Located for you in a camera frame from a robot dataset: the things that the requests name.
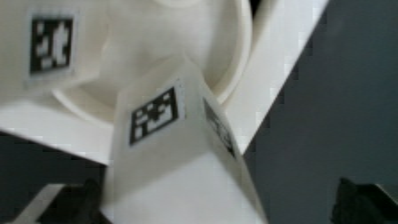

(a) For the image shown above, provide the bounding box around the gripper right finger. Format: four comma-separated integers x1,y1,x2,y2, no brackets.
331,178,398,224

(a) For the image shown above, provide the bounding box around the white round stool seat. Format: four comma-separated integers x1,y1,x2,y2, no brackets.
55,0,253,128

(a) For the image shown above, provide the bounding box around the white L-shaped fence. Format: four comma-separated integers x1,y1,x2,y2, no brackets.
0,0,331,163

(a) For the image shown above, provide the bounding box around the white stool leg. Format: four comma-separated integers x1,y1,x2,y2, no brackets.
102,55,269,224
0,0,109,104

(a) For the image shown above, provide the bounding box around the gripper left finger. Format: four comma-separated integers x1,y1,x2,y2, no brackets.
11,179,110,224

